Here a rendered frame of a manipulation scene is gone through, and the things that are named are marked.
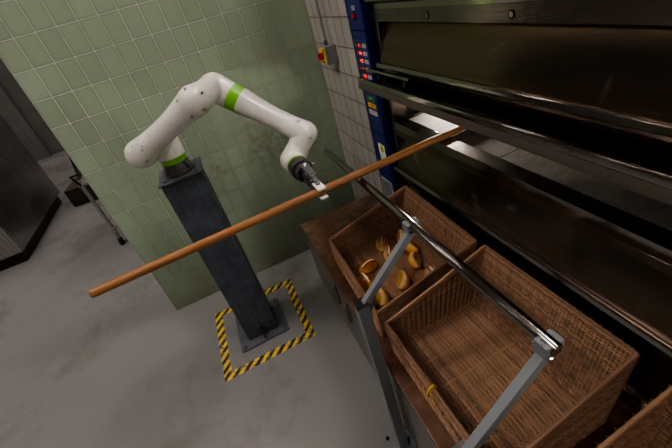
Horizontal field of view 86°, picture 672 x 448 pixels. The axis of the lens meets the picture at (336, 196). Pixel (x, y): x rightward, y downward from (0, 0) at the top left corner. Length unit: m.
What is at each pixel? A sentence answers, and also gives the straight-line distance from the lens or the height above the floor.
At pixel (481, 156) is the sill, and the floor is 1.18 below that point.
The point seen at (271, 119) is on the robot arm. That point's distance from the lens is 1.58.
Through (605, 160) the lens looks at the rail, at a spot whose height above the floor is 1.43.
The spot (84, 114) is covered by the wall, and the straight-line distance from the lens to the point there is 2.49.
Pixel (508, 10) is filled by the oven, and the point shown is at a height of 1.66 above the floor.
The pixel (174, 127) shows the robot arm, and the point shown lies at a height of 1.49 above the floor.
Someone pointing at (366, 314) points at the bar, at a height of 0.92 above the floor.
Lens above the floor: 1.84
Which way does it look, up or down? 31 degrees down
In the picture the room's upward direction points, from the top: 16 degrees counter-clockwise
